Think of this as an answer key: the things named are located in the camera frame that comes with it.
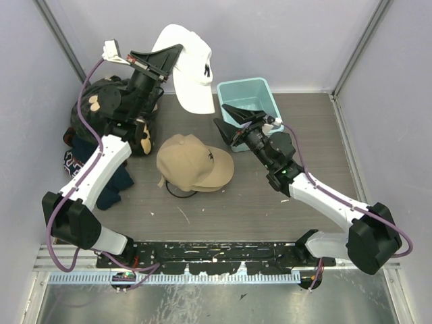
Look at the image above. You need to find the teal plastic bin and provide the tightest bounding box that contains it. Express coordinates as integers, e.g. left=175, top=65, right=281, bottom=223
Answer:
left=216, top=77, right=284, bottom=153

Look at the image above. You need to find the navy jersey garment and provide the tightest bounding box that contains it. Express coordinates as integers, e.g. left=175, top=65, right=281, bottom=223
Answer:
left=60, top=128, right=134, bottom=211

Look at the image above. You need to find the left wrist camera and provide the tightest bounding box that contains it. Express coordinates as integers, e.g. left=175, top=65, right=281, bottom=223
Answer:
left=101, top=39, right=130, bottom=65

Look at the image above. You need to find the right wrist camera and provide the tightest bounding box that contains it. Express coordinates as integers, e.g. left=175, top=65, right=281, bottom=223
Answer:
left=262, top=115, right=284, bottom=135

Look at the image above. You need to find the black floral fleece blanket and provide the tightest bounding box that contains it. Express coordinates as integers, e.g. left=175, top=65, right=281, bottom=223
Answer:
left=70, top=76, right=163, bottom=156

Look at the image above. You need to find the tan cap black logo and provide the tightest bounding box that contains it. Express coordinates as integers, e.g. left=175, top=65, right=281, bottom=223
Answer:
left=191, top=175, right=233, bottom=192

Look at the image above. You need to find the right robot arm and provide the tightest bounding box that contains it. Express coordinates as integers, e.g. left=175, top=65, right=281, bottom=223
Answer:
left=214, top=104, right=409, bottom=275

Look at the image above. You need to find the white cap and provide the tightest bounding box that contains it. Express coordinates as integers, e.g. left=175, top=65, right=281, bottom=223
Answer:
left=152, top=24, right=215, bottom=115

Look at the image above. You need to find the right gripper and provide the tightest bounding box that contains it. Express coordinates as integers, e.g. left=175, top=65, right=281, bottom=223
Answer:
left=213, top=105, right=273, bottom=170

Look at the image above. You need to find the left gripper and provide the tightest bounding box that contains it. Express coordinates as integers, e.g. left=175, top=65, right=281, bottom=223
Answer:
left=128, top=44, right=184, bottom=119

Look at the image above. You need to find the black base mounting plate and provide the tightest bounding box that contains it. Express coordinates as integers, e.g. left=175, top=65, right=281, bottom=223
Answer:
left=96, top=241, right=337, bottom=275

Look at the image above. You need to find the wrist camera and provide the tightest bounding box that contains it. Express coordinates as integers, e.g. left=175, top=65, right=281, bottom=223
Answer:
left=101, top=39, right=130, bottom=65
left=262, top=115, right=284, bottom=135

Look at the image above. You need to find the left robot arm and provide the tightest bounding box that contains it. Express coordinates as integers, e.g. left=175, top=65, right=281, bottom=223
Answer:
left=42, top=40, right=183, bottom=267

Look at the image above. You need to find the aluminium front rail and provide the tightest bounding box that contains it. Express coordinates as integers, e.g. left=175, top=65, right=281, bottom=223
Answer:
left=53, top=241, right=394, bottom=275

